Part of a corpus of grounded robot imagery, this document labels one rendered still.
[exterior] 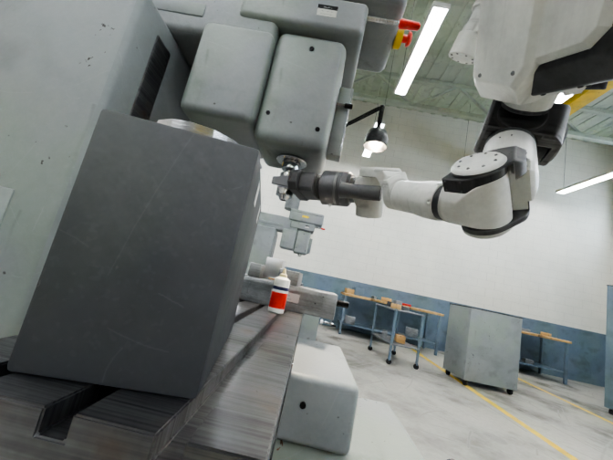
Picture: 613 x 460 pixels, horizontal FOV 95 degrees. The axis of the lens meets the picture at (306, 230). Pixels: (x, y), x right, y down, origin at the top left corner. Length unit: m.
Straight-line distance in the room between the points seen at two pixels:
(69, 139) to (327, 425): 0.74
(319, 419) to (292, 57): 0.83
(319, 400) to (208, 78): 0.76
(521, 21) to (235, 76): 0.58
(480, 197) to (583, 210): 9.80
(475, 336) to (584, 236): 5.78
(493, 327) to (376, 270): 3.19
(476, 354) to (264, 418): 4.89
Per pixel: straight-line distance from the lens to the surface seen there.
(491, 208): 0.54
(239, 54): 0.85
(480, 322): 5.04
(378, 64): 1.10
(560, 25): 0.62
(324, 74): 0.82
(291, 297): 0.82
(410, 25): 0.94
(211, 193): 0.22
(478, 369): 5.12
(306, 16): 0.91
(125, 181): 0.24
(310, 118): 0.75
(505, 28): 0.67
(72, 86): 0.81
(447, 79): 8.19
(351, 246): 7.36
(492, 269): 8.57
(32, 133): 0.80
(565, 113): 0.80
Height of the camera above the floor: 1.00
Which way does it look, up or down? 10 degrees up
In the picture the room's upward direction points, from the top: 12 degrees clockwise
